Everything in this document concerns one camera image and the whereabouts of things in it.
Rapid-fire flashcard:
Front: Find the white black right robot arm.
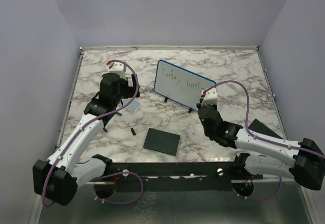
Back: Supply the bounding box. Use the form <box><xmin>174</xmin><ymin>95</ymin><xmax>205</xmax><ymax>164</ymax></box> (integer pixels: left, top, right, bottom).
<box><xmin>197</xmin><ymin>103</ymin><xmax>324</xmax><ymax>190</ymax></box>

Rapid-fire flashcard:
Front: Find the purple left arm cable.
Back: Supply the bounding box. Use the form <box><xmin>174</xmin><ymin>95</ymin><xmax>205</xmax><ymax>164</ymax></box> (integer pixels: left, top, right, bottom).
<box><xmin>41</xmin><ymin>60</ymin><xmax>144</xmax><ymax>207</ymax></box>

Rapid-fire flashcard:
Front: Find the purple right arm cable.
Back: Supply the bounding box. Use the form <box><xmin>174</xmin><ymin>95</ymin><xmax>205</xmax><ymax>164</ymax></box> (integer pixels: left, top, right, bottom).
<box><xmin>202</xmin><ymin>81</ymin><xmax>325</xmax><ymax>202</ymax></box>

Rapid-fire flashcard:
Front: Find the black rectangular eraser pad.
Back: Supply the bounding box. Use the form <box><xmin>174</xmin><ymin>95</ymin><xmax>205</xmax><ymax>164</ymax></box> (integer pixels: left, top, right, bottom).
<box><xmin>143</xmin><ymin>128</ymin><xmax>180</xmax><ymax>156</ymax></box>

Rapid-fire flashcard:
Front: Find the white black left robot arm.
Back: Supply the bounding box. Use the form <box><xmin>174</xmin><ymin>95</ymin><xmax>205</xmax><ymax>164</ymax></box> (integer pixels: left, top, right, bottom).
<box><xmin>32</xmin><ymin>71</ymin><xmax>140</xmax><ymax>208</ymax></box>

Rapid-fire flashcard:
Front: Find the blue-framed whiteboard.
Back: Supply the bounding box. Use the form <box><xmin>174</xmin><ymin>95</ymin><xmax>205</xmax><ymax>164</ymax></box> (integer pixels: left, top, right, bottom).
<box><xmin>154</xmin><ymin>59</ymin><xmax>216</xmax><ymax>111</ymax></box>

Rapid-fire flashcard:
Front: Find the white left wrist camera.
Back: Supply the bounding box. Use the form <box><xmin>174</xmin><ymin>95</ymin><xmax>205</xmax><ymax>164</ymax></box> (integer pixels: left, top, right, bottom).
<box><xmin>106</xmin><ymin>61</ymin><xmax>126</xmax><ymax>80</ymax></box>

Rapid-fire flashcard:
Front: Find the black flat pad right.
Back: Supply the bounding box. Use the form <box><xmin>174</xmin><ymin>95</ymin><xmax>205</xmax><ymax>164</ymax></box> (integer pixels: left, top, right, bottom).
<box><xmin>248</xmin><ymin>119</ymin><xmax>282</xmax><ymax>139</ymax></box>

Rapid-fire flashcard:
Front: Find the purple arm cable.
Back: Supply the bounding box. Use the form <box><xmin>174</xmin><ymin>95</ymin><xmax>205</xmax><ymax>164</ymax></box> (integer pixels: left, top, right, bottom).
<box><xmin>41</xmin><ymin>60</ymin><xmax>144</xmax><ymax>207</ymax></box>
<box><xmin>202</xmin><ymin>81</ymin><xmax>325</xmax><ymax>202</ymax></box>

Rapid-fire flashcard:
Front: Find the small white-framed grey tablet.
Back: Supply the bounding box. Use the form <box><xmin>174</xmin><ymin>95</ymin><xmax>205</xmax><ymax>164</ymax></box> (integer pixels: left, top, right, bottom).
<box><xmin>126</xmin><ymin>99</ymin><xmax>142</xmax><ymax>113</ymax></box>

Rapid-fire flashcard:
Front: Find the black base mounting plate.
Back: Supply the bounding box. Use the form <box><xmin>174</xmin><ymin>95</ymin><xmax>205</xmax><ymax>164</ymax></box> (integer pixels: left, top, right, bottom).
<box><xmin>81</xmin><ymin>159</ymin><xmax>265</xmax><ymax>193</ymax></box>

